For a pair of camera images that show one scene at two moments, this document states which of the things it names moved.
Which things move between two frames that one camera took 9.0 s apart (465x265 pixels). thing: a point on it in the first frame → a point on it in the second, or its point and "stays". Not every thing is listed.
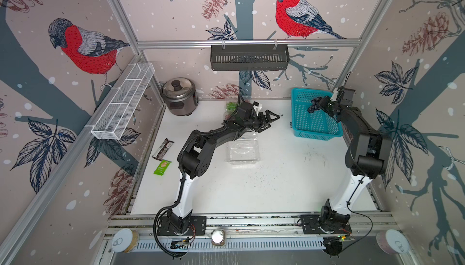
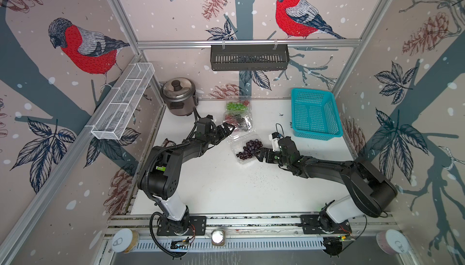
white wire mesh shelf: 134,83 stays
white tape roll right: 392,241 stays
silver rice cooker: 180,96 stays
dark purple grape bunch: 314,105 → 249,150
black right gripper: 325,106 → 264,152
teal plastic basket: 318,125 stays
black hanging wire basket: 239,57 stays
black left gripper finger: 268,119 → 226,128
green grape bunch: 231,106 stays
